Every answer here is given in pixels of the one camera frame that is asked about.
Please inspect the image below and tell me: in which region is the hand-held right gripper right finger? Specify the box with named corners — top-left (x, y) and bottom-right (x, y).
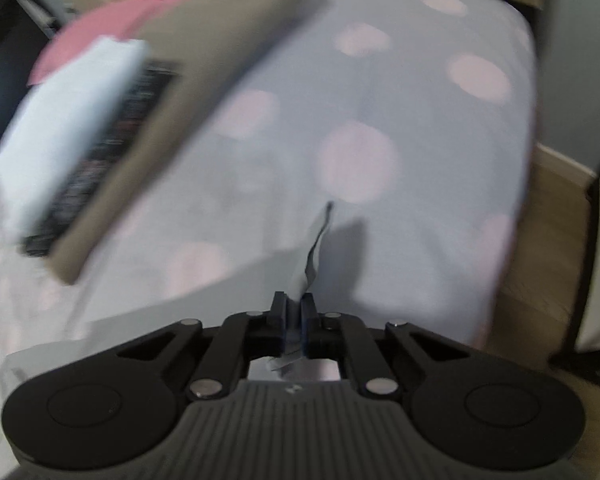
top-left (300, 291), bottom-right (472, 402)

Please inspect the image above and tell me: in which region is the khaki folded garment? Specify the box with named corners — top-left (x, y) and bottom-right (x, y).
top-left (47, 0), bottom-right (331, 286)

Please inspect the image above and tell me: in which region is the white folded garment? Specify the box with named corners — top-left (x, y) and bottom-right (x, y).
top-left (0, 35), bottom-right (148, 241)

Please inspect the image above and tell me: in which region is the pink pillow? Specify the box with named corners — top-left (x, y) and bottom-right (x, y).
top-left (27, 0), bottom-right (181, 86)

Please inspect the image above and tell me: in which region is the dark patterned folded garment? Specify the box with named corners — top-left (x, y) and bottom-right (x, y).
top-left (20, 60), bottom-right (181, 258)

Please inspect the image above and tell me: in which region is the light grey long-sleeve shirt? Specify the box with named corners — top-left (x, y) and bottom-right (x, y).
top-left (0, 200), bottom-right (368, 391)

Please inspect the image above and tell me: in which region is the black metal rack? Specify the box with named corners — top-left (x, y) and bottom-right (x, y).
top-left (550, 155), bottom-right (600, 386)

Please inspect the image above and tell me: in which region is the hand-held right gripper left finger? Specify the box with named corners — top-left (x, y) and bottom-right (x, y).
top-left (114, 290), bottom-right (288, 402)

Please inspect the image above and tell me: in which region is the grey pink-dotted bed sheet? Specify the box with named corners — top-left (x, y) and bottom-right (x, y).
top-left (0, 0), bottom-right (538, 396)

